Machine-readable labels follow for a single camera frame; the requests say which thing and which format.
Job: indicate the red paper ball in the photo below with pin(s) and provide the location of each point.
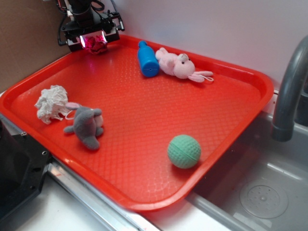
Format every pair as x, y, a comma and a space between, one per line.
96, 44

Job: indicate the green dimpled ball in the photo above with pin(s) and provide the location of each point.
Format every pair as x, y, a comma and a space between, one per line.
184, 151

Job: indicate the grey plush bunny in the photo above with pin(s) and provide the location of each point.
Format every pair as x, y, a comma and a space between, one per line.
87, 125

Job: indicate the blue plastic bottle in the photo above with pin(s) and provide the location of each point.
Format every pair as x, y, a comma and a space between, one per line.
148, 63

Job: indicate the red plastic tray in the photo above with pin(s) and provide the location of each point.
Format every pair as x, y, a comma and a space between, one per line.
141, 117

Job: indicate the grey toy faucet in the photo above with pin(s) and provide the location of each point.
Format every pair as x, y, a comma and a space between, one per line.
292, 102

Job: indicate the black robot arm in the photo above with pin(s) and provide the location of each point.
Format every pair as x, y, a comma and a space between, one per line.
84, 10

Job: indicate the crumpled white paper ball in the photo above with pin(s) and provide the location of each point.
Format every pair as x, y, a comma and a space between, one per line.
51, 104

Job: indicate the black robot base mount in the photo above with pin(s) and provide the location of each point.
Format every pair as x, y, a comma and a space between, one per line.
23, 165

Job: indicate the grey toy sink basin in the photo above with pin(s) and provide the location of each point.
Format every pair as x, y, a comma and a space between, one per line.
259, 184

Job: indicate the silver metal rail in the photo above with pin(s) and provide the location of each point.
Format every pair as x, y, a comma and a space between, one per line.
66, 202

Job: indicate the pink plush bunny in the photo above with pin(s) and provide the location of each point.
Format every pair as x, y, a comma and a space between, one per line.
181, 66

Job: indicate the brown cardboard panel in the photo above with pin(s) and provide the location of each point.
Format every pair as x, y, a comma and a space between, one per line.
28, 38

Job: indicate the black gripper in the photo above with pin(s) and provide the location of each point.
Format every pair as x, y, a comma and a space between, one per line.
106, 24

